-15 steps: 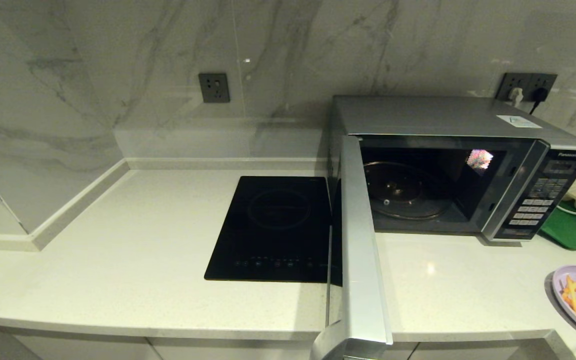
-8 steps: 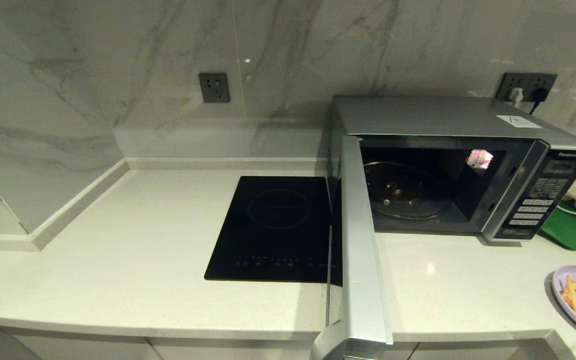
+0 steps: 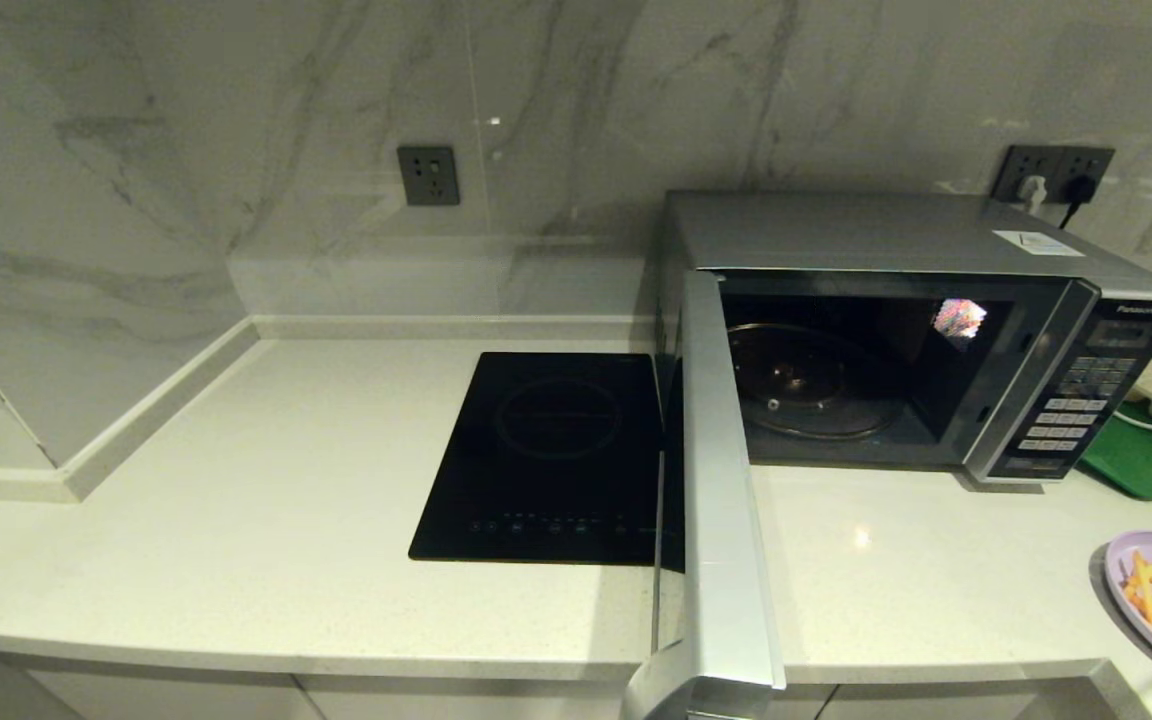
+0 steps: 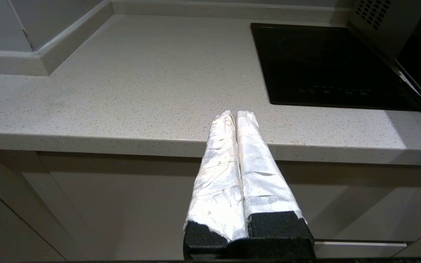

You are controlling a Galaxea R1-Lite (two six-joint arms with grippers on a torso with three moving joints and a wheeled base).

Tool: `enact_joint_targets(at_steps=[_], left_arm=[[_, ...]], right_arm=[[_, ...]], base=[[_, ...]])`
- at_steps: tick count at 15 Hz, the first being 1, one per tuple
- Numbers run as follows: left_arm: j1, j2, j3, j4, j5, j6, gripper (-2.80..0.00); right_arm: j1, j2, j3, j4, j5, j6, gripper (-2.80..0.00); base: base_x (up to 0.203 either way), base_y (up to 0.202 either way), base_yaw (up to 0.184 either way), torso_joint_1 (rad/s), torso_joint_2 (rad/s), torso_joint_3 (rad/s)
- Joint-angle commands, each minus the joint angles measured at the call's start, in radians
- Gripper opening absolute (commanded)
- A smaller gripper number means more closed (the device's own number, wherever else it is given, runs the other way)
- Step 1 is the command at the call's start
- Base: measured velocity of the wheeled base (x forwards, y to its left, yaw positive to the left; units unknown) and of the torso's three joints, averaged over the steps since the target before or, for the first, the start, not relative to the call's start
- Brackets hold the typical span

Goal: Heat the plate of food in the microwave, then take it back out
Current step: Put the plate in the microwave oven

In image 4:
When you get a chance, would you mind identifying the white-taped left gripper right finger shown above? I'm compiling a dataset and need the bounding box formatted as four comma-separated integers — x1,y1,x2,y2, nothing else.
235,110,315,260

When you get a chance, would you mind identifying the angled beige cabinet panel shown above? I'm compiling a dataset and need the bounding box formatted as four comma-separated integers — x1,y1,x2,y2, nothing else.
0,148,87,262

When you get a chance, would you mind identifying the beige cabinet front panel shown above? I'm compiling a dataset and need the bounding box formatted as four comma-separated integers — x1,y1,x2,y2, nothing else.
37,150,421,260

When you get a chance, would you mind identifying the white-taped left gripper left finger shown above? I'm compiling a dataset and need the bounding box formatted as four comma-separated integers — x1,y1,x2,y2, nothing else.
183,110,248,260

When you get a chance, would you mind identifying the beige countertop upstand trim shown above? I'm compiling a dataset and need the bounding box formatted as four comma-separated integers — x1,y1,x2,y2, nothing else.
0,0,350,76

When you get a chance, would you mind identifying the black glass induction cooktop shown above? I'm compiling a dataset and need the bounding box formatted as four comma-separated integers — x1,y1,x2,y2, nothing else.
250,23,421,112

